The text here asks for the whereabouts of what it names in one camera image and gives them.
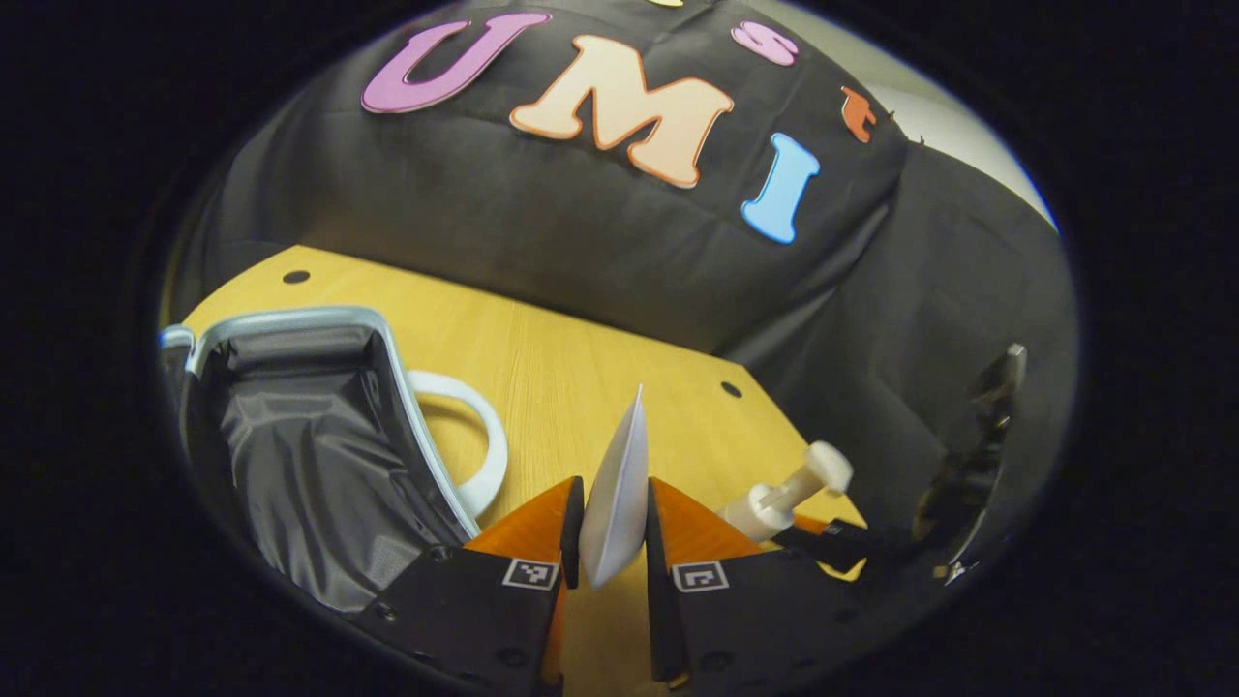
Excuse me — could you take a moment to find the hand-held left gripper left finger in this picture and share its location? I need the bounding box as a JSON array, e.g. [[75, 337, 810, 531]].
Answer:
[[353, 474, 588, 694]]

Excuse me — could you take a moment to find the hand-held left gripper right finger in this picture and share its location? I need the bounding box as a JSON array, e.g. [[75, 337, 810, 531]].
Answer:
[[644, 476, 922, 690]]

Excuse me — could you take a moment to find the white cream tube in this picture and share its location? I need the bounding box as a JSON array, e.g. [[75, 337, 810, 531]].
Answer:
[[579, 384, 651, 591]]

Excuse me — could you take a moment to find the white pump bottle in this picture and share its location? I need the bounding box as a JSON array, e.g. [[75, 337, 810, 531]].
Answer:
[[721, 440, 855, 544]]

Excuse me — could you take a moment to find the light blue suitcase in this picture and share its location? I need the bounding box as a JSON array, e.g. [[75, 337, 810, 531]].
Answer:
[[160, 306, 510, 617]]

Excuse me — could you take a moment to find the black backdrop cloth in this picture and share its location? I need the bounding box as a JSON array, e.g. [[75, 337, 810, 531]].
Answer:
[[160, 0, 1080, 553]]

